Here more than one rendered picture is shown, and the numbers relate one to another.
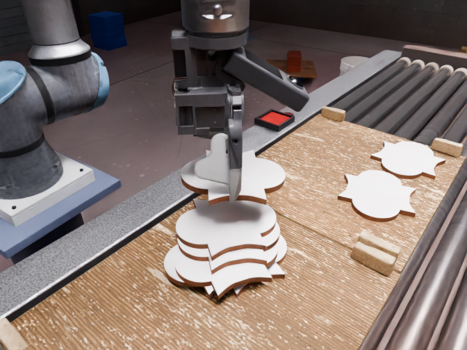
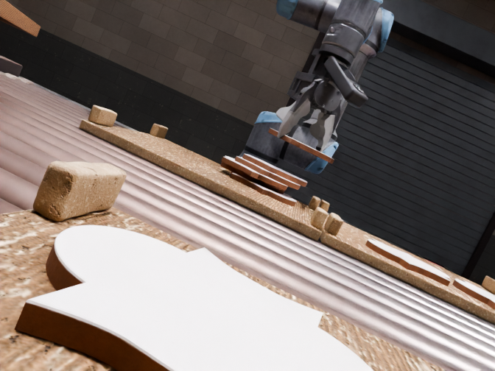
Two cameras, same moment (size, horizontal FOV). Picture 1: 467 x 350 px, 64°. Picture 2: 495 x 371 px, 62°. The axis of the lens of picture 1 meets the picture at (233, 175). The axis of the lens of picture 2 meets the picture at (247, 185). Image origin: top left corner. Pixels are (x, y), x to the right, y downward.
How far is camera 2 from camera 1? 0.75 m
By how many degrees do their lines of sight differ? 59
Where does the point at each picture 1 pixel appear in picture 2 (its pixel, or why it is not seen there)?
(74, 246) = not seen: hidden behind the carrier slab
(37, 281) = not seen: hidden behind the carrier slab
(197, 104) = (302, 78)
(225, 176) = (285, 117)
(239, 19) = (340, 39)
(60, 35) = not seen: hidden behind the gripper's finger
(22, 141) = (261, 148)
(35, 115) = (277, 140)
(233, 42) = (332, 48)
